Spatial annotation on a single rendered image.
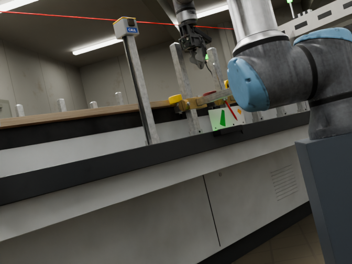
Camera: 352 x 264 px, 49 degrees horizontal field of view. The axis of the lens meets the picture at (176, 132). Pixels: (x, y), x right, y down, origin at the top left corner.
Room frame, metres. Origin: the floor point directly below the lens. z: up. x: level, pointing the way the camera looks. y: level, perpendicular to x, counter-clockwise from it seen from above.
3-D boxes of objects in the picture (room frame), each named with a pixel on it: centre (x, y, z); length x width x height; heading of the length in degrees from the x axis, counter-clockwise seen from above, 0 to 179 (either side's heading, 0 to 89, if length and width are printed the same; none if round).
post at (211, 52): (1.91, -0.27, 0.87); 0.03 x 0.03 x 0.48; 44
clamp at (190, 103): (1.75, -0.10, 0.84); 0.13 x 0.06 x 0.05; 134
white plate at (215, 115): (1.87, -0.26, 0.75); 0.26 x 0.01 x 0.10; 134
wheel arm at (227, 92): (1.70, -0.18, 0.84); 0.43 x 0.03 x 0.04; 44
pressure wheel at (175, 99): (1.84, -0.04, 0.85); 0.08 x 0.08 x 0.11
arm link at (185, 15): (1.71, -0.17, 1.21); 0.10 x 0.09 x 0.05; 44
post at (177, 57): (1.74, -0.09, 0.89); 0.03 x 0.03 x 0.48; 44
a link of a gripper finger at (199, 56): (1.69, -0.18, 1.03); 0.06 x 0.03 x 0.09; 134
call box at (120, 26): (1.56, 0.10, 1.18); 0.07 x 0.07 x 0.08; 44
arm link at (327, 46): (1.04, -0.44, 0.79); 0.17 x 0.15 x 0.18; 99
